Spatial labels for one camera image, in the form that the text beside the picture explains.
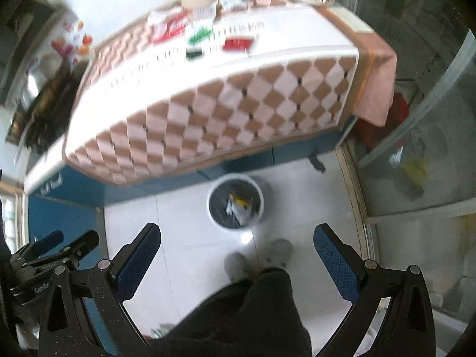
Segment white trash bin black liner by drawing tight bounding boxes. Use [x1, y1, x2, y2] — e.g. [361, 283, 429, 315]
[207, 174, 264, 234]

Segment colourful stickers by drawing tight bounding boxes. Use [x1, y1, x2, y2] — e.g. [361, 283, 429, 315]
[50, 19, 95, 65]

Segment person's black trouser leg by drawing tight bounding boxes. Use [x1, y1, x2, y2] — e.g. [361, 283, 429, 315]
[148, 268, 313, 357]

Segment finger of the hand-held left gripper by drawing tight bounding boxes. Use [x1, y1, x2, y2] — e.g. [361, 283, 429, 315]
[11, 230, 65, 265]
[22, 230, 100, 287]

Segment red plastic bucket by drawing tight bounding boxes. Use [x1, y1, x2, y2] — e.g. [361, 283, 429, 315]
[354, 92, 410, 150]

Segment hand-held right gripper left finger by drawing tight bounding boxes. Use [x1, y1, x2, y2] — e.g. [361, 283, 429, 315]
[37, 222, 162, 357]

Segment pink box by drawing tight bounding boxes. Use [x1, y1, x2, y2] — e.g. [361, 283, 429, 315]
[250, 0, 290, 9]

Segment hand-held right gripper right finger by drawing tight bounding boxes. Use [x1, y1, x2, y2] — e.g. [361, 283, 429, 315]
[313, 223, 436, 357]

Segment white printed snack packet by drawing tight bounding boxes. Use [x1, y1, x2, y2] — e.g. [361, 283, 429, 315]
[191, 3, 219, 20]

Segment crumpled wrappers in bin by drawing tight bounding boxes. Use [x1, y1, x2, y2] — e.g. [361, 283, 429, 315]
[224, 192, 254, 218]

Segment green snack packet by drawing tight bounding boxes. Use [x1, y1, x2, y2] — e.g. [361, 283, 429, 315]
[187, 27, 213, 44]

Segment glass sliding door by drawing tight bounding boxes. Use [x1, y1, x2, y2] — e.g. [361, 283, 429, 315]
[355, 30, 476, 218]

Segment pink cloth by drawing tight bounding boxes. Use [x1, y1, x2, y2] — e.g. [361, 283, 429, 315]
[323, 5, 398, 128]

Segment yellow item behind glass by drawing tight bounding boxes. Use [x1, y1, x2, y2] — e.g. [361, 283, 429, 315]
[402, 159, 429, 181]

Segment grey slipper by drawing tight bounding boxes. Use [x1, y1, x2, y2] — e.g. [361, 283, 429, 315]
[265, 239, 294, 267]
[224, 252, 254, 282]

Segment checkered brown white tablecloth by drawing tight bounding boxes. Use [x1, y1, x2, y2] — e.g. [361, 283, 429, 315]
[61, 0, 361, 187]

